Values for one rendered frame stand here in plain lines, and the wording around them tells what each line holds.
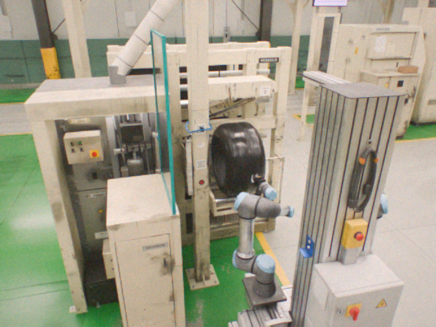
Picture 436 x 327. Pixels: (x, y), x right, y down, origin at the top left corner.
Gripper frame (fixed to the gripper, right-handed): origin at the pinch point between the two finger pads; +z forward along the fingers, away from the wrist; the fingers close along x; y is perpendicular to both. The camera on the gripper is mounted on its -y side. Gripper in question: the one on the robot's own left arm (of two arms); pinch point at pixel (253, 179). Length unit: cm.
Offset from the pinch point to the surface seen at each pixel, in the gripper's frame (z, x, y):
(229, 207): 15.8, 14.7, -28.2
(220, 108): 57, 8, 46
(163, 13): 37, 53, 120
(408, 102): 285, -415, -14
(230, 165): 4.0, 16.8, 12.5
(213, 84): 41, 18, 68
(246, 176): 0.7, 5.3, 2.8
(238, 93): 42, -4, 59
